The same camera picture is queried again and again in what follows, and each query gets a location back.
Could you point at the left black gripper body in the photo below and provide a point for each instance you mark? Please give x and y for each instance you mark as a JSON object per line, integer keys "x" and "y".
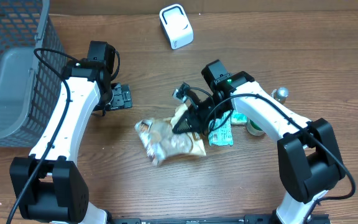
{"x": 114, "y": 98}

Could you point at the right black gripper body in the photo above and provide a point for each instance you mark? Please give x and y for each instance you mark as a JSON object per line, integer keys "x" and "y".
{"x": 204, "y": 112}

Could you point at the Kleenex pocket tissue pack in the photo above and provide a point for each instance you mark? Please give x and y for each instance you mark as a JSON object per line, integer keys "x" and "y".
{"x": 238, "y": 118}

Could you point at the mint green wipes pack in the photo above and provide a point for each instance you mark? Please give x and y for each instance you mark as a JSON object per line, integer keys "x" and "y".
{"x": 220, "y": 132}

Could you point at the brown white snack bag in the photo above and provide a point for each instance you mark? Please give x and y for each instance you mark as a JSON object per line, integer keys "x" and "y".
{"x": 161, "y": 143}

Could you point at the green lid seasoning jar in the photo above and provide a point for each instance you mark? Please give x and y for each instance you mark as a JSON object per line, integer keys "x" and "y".
{"x": 253, "y": 129}

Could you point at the yellow dish soap bottle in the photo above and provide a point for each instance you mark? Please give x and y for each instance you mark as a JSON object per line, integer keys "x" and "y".
{"x": 280, "y": 94}

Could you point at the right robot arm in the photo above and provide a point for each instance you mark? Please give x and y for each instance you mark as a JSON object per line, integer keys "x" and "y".
{"x": 309, "y": 159}

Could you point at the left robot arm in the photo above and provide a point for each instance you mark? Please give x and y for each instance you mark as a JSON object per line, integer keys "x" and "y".
{"x": 48, "y": 186}

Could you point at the white barcode scanner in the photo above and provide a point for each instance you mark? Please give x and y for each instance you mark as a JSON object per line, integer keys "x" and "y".
{"x": 176, "y": 26}

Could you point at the grey plastic shopping basket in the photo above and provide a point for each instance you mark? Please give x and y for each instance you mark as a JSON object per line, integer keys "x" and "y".
{"x": 28, "y": 89}

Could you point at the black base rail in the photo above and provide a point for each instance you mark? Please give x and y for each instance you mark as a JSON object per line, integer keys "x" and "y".
{"x": 247, "y": 219}

